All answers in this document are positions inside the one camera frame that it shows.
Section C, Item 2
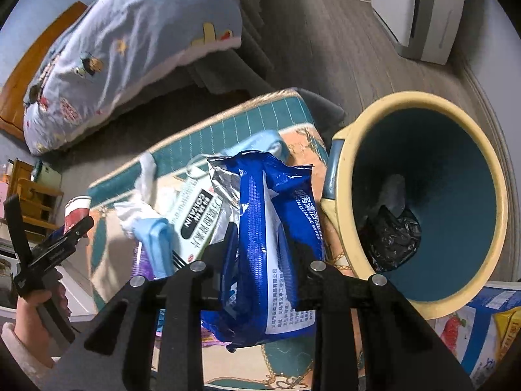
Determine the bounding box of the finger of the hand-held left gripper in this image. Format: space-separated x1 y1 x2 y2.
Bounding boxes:
29 216 95 271

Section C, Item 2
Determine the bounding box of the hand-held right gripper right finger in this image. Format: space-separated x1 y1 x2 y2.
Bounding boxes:
291 240 475 391

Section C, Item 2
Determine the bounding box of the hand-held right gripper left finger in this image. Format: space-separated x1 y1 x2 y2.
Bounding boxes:
38 222 245 391

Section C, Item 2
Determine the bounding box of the red white packet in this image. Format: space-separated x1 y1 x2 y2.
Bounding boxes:
63 195 92 234

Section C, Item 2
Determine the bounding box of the blue wet wipes packet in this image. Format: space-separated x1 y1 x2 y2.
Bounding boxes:
201 151 326 353

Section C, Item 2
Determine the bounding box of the pale green foil packet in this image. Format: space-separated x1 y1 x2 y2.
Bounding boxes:
166 155 245 267

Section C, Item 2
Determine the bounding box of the blue face mask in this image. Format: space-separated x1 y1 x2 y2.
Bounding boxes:
132 217 176 281
187 129 292 180

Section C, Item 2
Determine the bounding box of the white tissue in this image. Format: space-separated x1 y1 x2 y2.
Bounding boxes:
114 152 164 239

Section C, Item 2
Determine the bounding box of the yellow rimmed teal bin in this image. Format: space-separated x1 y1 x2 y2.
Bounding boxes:
319 92 509 321

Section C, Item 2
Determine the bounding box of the person's left hand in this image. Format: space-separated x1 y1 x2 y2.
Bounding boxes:
14 279 70 369

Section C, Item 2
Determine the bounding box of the wooden rack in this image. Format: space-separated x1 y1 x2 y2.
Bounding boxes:
8 158 66 233

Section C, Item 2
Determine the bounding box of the pale green box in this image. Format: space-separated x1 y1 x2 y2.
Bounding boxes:
35 161 63 190

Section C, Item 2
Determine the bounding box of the black plastic bag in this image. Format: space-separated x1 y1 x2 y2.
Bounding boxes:
358 205 422 273

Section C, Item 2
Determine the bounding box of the teal patterned mat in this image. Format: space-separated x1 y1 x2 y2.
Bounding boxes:
87 87 367 391

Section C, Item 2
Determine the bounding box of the colourful printed mat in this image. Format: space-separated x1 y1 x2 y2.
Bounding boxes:
431 280 521 387

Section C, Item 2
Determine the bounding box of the wooden headboard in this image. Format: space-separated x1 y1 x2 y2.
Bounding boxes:
0 1 89 141

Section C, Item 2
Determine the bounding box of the printed blue duvet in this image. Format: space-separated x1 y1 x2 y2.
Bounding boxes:
22 0 245 156

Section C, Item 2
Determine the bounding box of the white standing appliance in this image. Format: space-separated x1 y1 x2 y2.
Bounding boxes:
370 0 467 66

